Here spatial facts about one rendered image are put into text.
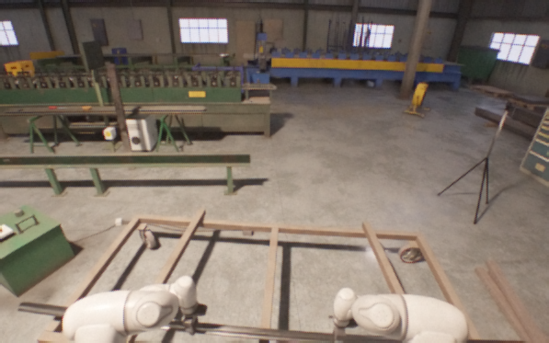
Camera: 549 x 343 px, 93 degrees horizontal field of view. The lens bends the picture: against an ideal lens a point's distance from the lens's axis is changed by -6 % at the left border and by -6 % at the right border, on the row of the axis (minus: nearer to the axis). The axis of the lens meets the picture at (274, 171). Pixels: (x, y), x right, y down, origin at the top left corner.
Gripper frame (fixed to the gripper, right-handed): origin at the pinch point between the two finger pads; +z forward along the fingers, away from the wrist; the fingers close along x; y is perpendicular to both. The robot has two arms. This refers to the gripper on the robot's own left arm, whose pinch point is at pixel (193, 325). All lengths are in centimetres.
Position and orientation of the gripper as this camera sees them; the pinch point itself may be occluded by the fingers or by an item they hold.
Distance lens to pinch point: 181.4
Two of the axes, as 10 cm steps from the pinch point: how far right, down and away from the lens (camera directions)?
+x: -0.7, 4.8, -8.8
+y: -10.0, -0.6, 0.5
